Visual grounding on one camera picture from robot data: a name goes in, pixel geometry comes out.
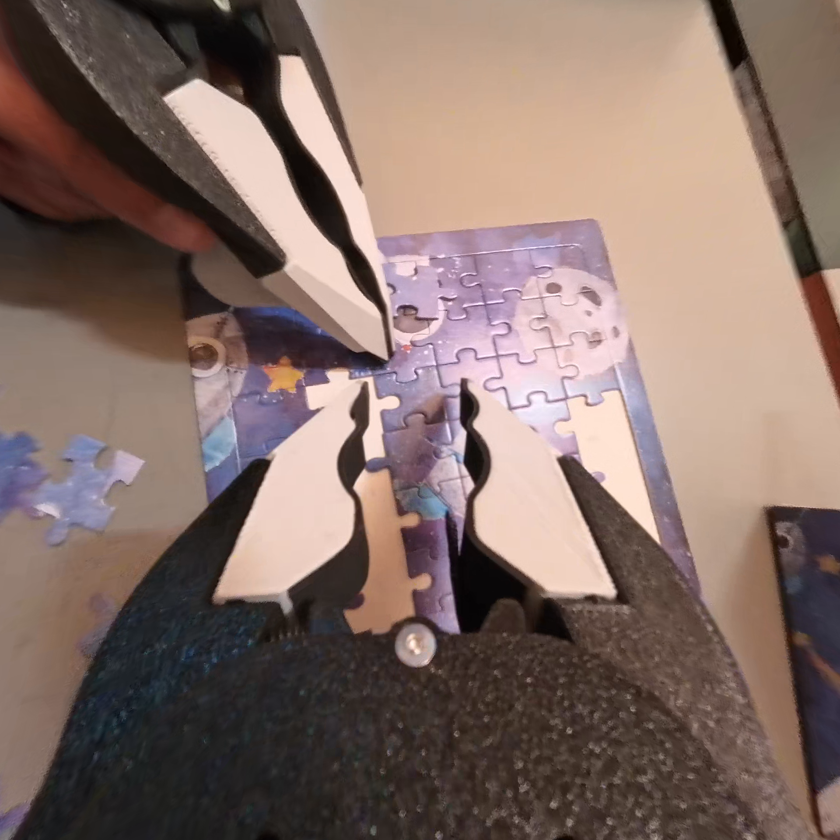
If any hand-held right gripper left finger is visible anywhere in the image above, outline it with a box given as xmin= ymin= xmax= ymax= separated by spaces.
xmin=212 ymin=382 xmax=371 ymax=626

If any person's left hand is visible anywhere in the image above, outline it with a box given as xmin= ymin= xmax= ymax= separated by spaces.
xmin=0 ymin=38 xmax=219 ymax=255

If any blue jigsaw puzzle piece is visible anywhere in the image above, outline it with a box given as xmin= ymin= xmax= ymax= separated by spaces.
xmin=384 ymin=259 xmax=454 ymax=329
xmin=0 ymin=430 xmax=52 ymax=526
xmin=77 ymin=592 xmax=123 ymax=658
xmin=33 ymin=434 xmax=147 ymax=547

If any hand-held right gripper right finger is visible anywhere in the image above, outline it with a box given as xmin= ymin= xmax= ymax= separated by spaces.
xmin=461 ymin=379 xmax=619 ymax=629

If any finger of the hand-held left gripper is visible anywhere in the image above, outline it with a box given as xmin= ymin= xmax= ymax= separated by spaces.
xmin=161 ymin=77 xmax=393 ymax=360
xmin=277 ymin=54 xmax=393 ymax=319

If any beige desk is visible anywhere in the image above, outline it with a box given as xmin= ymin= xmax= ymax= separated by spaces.
xmin=0 ymin=0 xmax=840 ymax=840

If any space print puzzle box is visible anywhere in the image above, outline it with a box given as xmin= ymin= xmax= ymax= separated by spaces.
xmin=765 ymin=505 xmax=840 ymax=836

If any space jigsaw puzzle board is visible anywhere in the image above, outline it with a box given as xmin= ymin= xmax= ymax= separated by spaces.
xmin=180 ymin=220 xmax=706 ymax=634

